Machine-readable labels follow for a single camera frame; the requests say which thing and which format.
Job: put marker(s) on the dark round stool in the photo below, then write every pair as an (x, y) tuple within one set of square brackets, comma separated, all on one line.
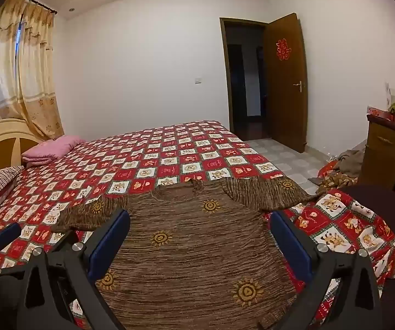
[(383, 196)]

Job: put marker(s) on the red checked printed bedsheet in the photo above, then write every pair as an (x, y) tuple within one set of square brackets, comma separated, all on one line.
[(170, 158)]

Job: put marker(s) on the dark curtain rod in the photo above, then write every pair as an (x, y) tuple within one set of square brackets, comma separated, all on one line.
[(43, 6)]

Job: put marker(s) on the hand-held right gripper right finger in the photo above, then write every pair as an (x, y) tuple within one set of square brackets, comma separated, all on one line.
[(292, 247)]

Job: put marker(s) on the red plastic bag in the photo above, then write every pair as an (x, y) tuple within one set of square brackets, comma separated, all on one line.
[(328, 173)]

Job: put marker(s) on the brown wooden door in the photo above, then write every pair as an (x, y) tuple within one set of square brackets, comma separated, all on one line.
[(286, 110)]

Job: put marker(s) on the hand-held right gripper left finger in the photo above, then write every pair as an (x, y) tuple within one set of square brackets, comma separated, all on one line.
[(110, 247)]

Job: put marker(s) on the red paper door decoration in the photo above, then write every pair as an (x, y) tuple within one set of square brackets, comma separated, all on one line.
[(281, 50)]

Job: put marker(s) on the white wall fixture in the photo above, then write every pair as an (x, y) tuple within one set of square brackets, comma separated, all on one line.
[(391, 92)]

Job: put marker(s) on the yellow patterned curtain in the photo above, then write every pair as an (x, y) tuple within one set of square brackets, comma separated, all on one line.
[(29, 75)]

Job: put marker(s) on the brown door frame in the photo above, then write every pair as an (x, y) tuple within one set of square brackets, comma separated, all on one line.
[(222, 75)]

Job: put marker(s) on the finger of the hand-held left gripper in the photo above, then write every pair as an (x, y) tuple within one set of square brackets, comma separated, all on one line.
[(63, 242), (7, 235)]

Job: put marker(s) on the wooden desk with drawers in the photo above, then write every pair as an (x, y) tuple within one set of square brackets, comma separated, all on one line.
[(379, 151)]

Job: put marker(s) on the brown knitted sweater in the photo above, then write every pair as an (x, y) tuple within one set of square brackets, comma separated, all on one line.
[(190, 257)]

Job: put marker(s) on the pink folded pillow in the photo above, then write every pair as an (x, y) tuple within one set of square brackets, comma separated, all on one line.
[(53, 147)]

